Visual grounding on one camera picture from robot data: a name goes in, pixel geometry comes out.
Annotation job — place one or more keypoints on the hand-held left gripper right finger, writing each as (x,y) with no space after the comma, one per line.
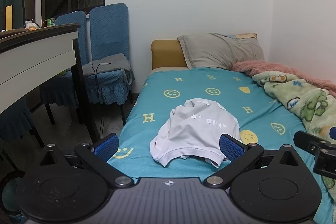
(231,148)

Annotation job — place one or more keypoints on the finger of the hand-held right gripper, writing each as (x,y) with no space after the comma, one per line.
(305,140)
(333,133)

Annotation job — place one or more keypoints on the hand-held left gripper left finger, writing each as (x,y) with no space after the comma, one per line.
(106,146)

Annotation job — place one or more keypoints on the white t-shirt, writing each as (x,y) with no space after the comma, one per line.
(191,132)

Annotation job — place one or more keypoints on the green printed fleece blanket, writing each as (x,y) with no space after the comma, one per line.
(307,100)

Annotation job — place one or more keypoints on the pink fluffy blanket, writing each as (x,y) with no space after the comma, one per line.
(288,69)

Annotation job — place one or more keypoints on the grey cloth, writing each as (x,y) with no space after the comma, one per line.
(115,61)

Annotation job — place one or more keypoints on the yellow-green soft toy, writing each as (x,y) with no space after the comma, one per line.
(61,72)

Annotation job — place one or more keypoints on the grey pillow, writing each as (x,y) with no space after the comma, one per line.
(220,52)

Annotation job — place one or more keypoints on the yellow headboard cushion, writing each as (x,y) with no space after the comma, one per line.
(165,54)

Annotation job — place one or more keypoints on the yellow and blue pillow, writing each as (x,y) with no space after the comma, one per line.
(245,35)

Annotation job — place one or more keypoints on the blue covered chair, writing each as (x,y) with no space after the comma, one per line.
(72,20)
(109,29)

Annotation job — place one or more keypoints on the green can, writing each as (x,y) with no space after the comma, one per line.
(50,22)

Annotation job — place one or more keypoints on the white plastic bag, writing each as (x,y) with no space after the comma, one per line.
(31,25)

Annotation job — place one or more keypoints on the yellow paper envelope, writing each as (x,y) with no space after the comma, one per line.
(9,18)

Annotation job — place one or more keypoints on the dark green chair back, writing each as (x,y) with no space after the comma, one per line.
(17,3)

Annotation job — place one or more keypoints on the white table with dark frame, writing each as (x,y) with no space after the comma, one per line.
(34,56)

